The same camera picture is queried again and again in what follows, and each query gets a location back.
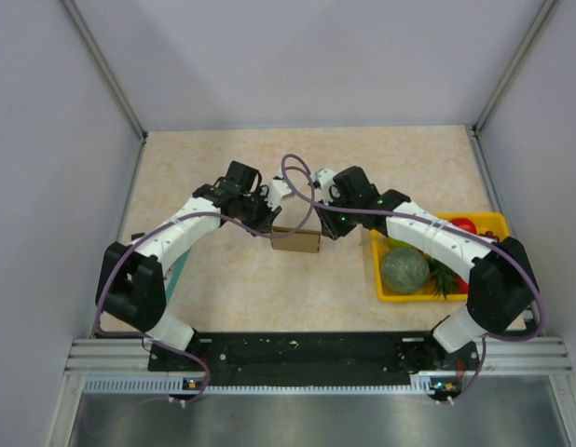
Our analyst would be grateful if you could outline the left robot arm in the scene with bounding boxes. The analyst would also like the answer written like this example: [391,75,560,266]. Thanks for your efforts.
[96,161,291,370]

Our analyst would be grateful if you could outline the yellow plastic tray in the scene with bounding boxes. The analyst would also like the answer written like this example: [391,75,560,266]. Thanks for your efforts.
[368,212,511,303]

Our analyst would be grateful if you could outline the red apple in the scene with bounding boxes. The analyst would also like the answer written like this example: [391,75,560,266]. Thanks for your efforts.
[450,217,477,235]

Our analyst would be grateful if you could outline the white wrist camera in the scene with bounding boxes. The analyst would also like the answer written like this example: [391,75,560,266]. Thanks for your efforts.
[266,177,295,210]
[311,169,336,205]

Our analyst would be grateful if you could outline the green pear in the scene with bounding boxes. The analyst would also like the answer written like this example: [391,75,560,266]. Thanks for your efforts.
[383,237,411,250]

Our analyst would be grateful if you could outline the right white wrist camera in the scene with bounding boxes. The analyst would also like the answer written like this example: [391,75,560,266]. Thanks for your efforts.
[311,169,336,205]

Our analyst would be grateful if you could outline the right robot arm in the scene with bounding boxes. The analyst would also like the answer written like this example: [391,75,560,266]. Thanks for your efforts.
[313,166,540,369]

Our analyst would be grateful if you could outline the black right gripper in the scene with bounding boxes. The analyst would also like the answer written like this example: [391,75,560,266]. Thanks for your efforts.
[315,190,361,240]

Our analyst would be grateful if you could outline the brown cardboard box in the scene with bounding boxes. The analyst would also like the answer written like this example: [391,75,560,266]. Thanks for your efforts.
[270,226,322,253]

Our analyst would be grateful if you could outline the red tomato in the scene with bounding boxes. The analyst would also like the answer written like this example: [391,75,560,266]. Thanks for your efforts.
[457,277,469,294]

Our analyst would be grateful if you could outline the dark purple grapes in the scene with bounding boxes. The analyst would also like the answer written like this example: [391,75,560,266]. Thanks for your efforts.
[483,231,500,241]

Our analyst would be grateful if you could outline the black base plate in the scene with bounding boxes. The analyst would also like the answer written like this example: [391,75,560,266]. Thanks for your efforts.
[148,332,478,386]

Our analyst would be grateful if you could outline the white slotted cable duct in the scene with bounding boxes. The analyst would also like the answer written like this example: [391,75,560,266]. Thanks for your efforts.
[83,375,454,398]

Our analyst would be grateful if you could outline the green melon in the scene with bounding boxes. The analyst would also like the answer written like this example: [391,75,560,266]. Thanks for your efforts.
[379,247,430,295]

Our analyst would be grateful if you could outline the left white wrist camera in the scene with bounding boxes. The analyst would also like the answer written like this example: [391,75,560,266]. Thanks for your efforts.
[266,177,295,210]

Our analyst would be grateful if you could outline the orange pineapple with leaves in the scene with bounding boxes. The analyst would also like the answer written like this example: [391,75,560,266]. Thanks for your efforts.
[423,254,460,300]

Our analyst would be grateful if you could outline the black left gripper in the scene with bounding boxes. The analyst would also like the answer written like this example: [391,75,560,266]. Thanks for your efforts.
[238,187,281,237]

